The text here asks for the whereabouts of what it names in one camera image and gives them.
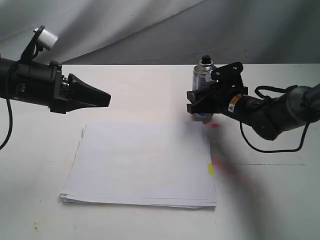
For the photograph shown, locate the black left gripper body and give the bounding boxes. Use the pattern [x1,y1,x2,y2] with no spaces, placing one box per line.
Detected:
[49,60,71,114]

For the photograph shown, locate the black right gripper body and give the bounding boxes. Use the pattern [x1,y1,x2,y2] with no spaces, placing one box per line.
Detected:
[186,75,248,114]

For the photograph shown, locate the spray paint can colourful dots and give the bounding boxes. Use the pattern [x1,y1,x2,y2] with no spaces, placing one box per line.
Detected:
[192,55,216,123]

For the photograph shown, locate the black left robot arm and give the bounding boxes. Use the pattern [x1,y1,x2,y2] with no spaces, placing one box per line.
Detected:
[0,58,111,114]

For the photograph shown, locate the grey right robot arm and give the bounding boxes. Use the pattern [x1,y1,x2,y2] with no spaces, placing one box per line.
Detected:
[187,76,320,141]

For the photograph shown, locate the grey backdrop cloth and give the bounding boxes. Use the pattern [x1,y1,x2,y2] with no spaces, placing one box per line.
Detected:
[0,0,320,65]

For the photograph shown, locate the white paper stack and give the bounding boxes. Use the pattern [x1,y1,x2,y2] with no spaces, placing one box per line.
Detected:
[61,121,217,209]

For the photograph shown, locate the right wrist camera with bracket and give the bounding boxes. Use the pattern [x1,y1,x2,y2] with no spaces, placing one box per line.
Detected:
[206,61,244,82]

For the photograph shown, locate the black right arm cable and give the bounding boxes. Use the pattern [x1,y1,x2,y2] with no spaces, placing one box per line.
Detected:
[239,85,311,153]

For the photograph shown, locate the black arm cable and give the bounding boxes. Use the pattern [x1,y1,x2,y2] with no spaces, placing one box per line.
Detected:
[0,64,16,151]
[239,85,311,153]

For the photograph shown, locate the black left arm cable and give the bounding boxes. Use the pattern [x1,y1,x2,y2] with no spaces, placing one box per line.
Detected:
[0,64,16,151]

